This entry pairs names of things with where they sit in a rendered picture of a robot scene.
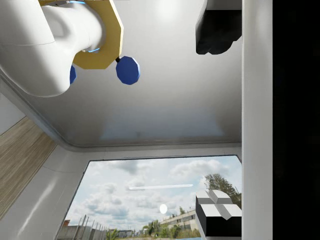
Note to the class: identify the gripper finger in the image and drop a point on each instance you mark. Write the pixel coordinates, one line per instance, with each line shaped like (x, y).
(217, 32)
(220, 225)

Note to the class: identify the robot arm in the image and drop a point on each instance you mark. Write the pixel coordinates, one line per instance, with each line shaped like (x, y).
(25, 62)

